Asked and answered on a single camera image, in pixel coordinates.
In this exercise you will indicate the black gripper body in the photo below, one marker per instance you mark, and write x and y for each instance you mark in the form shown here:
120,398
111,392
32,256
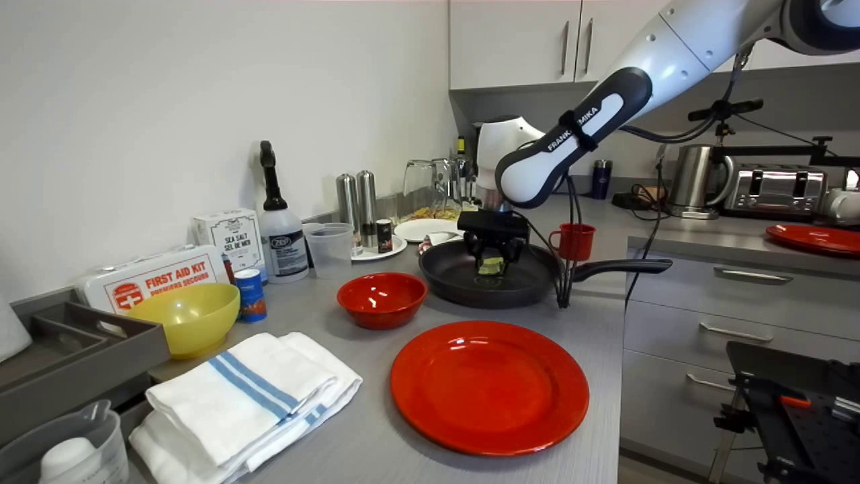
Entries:
495,242

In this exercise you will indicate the yellow green sponge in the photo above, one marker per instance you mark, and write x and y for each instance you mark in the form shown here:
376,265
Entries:
489,265

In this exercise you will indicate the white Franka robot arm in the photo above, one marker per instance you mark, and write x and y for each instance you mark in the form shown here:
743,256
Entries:
591,117

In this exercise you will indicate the dark frying pan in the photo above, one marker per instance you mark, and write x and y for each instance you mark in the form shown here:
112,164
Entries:
456,284

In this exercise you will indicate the white towel red stripe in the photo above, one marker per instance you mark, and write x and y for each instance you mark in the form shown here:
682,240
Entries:
444,237

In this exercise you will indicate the red cup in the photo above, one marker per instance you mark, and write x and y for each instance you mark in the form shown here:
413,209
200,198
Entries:
572,242

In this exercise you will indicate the yellow patterned mat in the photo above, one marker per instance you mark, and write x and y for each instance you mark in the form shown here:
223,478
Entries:
438,214

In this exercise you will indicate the white dinner plate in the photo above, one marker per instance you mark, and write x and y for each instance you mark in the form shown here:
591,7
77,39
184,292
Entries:
419,230

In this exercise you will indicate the large upturned glass jar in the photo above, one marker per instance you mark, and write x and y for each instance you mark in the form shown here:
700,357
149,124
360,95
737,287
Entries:
460,179

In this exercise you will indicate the small dark spice jar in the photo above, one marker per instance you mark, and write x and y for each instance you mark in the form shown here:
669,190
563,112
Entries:
384,236

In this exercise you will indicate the small white saucer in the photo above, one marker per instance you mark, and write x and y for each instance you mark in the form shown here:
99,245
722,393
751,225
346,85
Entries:
376,256

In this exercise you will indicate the red bowl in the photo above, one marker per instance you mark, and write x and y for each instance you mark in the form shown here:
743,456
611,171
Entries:
378,299

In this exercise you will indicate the steel shaker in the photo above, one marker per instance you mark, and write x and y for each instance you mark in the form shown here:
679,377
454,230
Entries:
346,201
365,206

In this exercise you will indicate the red dinner plate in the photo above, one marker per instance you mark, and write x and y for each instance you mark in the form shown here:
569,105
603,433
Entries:
486,388
815,240

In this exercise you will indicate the clear plastic container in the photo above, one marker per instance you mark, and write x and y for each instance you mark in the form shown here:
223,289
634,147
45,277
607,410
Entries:
329,242

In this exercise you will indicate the spray bottle black nozzle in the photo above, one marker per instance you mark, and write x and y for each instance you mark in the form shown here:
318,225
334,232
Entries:
284,237

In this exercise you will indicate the steel kettle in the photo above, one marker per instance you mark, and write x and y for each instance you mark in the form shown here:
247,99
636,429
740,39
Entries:
697,179

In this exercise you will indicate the blue can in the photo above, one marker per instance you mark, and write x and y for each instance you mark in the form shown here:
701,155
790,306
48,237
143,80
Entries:
249,298

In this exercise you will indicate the small white box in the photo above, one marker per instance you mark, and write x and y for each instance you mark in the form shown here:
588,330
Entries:
232,237

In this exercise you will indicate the steel toaster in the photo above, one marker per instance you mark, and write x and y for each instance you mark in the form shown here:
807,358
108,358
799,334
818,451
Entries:
775,191

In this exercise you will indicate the white towel blue stripes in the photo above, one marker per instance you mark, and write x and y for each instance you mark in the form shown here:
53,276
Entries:
243,405

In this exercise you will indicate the yellow green bowl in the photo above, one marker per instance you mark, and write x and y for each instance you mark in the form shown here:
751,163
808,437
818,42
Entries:
188,318

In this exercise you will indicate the white first aid kit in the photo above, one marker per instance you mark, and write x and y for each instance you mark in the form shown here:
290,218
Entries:
151,284

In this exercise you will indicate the black equipment stand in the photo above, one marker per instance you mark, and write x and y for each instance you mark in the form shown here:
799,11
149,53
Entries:
807,420

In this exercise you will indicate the white appliance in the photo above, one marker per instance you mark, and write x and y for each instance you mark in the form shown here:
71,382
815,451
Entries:
847,206

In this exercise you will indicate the clear plastic measuring jug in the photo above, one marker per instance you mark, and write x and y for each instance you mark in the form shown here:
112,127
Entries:
96,432

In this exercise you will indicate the grey tray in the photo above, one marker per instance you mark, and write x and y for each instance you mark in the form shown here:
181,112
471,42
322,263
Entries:
71,358

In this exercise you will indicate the white cap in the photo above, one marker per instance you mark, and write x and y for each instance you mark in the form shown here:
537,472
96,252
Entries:
71,460

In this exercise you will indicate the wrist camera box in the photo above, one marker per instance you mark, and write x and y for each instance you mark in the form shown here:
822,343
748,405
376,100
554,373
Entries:
489,222

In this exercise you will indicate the white wall cabinets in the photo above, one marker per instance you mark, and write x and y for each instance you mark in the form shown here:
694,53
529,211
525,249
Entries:
510,42

